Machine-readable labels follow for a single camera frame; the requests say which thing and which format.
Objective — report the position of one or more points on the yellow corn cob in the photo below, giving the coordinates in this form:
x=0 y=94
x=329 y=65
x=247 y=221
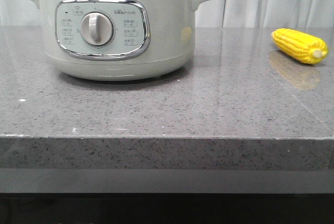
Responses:
x=303 y=47

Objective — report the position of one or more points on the pale green electric cooking pot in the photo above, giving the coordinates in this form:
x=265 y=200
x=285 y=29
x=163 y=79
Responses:
x=118 y=40

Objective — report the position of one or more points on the white curtain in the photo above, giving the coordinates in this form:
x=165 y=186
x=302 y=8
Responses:
x=215 y=14

